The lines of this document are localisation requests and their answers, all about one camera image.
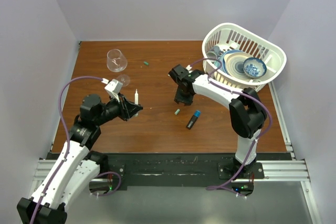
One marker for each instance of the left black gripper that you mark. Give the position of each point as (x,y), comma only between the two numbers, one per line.
(123,105)

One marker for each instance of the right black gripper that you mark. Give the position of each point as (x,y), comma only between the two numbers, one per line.
(187,101)

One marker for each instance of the white pen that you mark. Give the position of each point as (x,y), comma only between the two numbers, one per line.
(136,99)

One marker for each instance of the blue marker cap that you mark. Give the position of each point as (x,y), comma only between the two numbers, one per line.
(197,113)

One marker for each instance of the black marker pen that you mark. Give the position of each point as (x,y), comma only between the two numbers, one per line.
(191,122)

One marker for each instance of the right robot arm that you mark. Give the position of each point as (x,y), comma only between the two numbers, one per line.
(250,119)

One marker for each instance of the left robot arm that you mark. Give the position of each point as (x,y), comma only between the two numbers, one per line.
(77,164)

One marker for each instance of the clear wine glass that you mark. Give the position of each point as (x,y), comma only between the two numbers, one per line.
(117,62)

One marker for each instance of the grey mug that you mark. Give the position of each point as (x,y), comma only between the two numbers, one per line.
(214,53)

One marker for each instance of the beige blue plate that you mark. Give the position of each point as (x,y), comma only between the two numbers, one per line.
(233,64)

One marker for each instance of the white plastic dish basket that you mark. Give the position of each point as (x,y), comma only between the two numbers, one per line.
(228,37)

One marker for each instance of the blue patterned bowl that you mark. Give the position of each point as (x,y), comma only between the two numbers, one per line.
(254,67)

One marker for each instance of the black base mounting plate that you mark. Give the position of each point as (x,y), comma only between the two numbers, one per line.
(177,170)

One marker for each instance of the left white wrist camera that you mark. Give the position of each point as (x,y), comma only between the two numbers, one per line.
(113,88)

